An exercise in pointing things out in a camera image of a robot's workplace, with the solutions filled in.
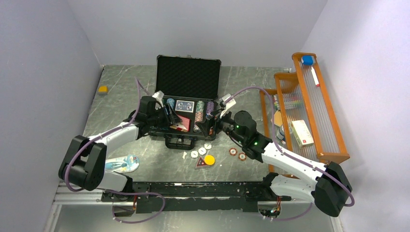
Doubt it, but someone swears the orange wooden rack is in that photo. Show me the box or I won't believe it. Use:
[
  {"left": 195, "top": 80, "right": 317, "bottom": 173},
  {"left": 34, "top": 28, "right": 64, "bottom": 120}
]
[{"left": 259, "top": 52, "right": 350, "bottom": 164}]

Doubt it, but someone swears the black poker set case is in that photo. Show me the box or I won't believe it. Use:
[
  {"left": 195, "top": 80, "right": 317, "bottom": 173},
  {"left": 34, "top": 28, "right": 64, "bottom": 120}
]
[{"left": 148, "top": 55, "right": 221, "bottom": 150}]

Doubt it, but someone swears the yellow round button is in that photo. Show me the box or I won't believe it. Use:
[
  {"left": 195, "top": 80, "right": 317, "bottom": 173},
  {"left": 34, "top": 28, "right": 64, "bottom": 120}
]
[{"left": 204, "top": 155, "right": 216, "bottom": 166}]

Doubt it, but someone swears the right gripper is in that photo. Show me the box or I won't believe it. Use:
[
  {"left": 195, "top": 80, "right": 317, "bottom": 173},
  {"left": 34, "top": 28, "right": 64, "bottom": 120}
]
[{"left": 196, "top": 106, "right": 246, "bottom": 145}]

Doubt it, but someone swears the blue playing card deck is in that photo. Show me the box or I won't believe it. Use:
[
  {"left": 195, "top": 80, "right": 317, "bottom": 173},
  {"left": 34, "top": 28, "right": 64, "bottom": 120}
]
[{"left": 175, "top": 100, "right": 195, "bottom": 113}]

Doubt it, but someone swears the purple blue poker chip row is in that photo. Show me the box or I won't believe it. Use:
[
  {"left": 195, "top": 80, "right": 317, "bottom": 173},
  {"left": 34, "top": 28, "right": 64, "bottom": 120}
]
[{"left": 205, "top": 101, "right": 214, "bottom": 117}]

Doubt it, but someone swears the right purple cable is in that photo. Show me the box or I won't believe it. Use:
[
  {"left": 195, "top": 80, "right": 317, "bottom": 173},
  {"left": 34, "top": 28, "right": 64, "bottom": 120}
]
[{"left": 230, "top": 86, "right": 355, "bottom": 222}]

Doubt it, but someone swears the coloured marker set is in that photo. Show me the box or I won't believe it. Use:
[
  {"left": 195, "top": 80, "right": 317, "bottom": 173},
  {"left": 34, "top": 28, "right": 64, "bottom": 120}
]
[{"left": 273, "top": 95, "right": 303, "bottom": 111}]

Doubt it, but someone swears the white red marker pen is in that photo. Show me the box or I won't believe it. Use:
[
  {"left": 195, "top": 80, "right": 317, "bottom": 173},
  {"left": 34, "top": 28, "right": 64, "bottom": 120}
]
[{"left": 311, "top": 66, "right": 320, "bottom": 87}]

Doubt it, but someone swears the red white poker chip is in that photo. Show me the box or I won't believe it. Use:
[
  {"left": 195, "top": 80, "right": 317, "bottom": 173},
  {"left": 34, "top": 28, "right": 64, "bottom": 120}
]
[
  {"left": 238, "top": 153, "right": 247, "bottom": 161},
  {"left": 229, "top": 148, "right": 237, "bottom": 156}
]

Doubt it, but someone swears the blue white tape roll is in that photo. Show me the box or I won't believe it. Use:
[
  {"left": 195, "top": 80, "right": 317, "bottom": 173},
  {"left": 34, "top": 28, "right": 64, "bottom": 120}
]
[{"left": 276, "top": 125, "right": 285, "bottom": 141}]

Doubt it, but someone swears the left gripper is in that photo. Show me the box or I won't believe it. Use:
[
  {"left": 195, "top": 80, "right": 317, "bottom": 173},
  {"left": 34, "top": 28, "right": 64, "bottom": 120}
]
[{"left": 148, "top": 102, "right": 182, "bottom": 129}]

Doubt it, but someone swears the clear red triangle marker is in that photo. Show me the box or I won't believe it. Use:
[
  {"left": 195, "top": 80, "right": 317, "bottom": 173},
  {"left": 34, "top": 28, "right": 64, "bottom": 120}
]
[{"left": 195, "top": 157, "right": 209, "bottom": 169}]

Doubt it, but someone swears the blue cube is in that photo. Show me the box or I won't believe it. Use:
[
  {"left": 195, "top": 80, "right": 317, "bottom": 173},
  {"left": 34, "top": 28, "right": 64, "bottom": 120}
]
[{"left": 301, "top": 55, "right": 315, "bottom": 66}]

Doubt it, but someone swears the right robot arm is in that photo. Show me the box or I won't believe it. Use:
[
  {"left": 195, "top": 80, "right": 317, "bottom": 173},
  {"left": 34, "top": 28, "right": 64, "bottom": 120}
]
[{"left": 195, "top": 111, "right": 355, "bottom": 217}]

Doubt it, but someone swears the light blue poker chip row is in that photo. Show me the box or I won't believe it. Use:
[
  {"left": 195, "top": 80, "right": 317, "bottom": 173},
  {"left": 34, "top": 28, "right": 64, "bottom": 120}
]
[{"left": 166, "top": 98, "right": 176, "bottom": 109}]

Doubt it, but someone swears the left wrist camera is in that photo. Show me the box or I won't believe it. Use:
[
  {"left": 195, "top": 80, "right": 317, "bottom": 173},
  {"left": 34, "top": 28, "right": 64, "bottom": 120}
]
[{"left": 152, "top": 91, "right": 164, "bottom": 102}]

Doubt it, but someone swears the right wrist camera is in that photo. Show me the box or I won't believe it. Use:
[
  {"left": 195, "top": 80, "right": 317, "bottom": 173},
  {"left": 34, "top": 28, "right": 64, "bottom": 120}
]
[{"left": 219, "top": 94, "right": 236, "bottom": 118}]

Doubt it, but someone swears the green orange poker chip row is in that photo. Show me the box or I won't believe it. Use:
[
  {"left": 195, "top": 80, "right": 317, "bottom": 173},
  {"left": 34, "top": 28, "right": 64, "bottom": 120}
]
[{"left": 193, "top": 101, "right": 205, "bottom": 133}]

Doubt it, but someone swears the white red box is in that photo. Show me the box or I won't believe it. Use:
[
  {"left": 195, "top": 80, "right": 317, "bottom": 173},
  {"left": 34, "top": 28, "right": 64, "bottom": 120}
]
[{"left": 291, "top": 120, "right": 314, "bottom": 148}]

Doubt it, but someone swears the white dealer button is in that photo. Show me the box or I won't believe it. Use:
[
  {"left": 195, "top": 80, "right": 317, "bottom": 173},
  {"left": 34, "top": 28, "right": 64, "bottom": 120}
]
[
  {"left": 204, "top": 143, "right": 212, "bottom": 150},
  {"left": 190, "top": 150, "right": 199, "bottom": 159},
  {"left": 198, "top": 147, "right": 207, "bottom": 156}
]

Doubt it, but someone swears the red playing card deck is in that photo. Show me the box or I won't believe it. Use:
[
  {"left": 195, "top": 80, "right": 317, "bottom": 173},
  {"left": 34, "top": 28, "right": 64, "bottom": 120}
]
[{"left": 170, "top": 115, "right": 190, "bottom": 132}]

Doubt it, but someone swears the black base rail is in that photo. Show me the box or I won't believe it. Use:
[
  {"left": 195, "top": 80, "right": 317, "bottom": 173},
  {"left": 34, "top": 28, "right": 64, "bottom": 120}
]
[{"left": 53, "top": 181, "right": 292, "bottom": 215}]

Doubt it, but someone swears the yellow orange block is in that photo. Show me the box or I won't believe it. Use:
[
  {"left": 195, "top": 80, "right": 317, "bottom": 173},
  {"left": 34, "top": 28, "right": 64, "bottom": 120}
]
[{"left": 97, "top": 86, "right": 109, "bottom": 94}]

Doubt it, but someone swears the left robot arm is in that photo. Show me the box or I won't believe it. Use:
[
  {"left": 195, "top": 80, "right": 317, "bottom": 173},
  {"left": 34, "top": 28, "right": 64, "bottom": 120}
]
[{"left": 58, "top": 96, "right": 182, "bottom": 201}]

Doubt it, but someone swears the tan paper notepad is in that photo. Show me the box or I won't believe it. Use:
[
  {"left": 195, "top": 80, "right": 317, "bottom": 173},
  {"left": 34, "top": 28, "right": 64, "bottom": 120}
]
[{"left": 271, "top": 110, "right": 283, "bottom": 127}]

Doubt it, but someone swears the blister pack blue tool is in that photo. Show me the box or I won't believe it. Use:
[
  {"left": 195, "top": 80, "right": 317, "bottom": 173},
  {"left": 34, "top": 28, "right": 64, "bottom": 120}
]
[{"left": 105, "top": 155, "right": 140, "bottom": 174}]

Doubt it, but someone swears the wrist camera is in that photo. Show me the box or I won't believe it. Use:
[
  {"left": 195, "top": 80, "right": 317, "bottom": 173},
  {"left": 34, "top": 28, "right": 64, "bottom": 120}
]
[
  {"left": 152, "top": 91, "right": 164, "bottom": 102},
  {"left": 219, "top": 94, "right": 236, "bottom": 118}
]

